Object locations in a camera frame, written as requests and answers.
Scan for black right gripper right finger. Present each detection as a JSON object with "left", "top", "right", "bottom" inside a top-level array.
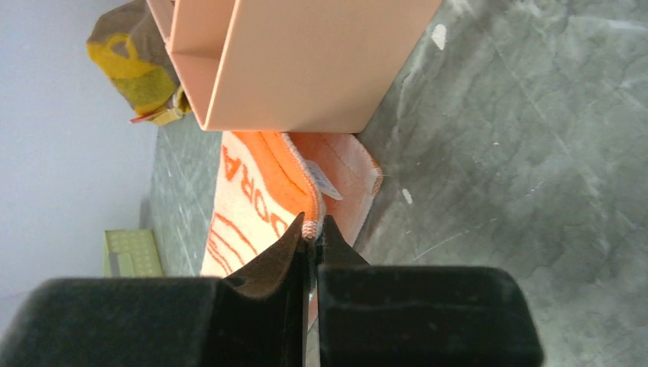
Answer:
[{"left": 316, "top": 216, "right": 545, "bottom": 366}]

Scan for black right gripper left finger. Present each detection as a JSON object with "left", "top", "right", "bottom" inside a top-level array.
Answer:
[{"left": 1, "top": 216, "right": 309, "bottom": 366}]

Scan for orange white patterned towel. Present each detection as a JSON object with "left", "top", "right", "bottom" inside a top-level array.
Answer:
[{"left": 200, "top": 132, "right": 383, "bottom": 278}]

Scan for green plastic basket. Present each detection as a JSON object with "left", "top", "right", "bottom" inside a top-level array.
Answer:
[{"left": 103, "top": 229, "right": 164, "bottom": 278}]

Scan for orange plastic file organizer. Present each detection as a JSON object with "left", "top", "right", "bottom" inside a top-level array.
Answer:
[{"left": 148, "top": 0, "right": 440, "bottom": 133}]

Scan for yellow brown folded towel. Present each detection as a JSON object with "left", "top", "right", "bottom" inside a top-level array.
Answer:
[{"left": 86, "top": 1, "right": 192, "bottom": 126}]

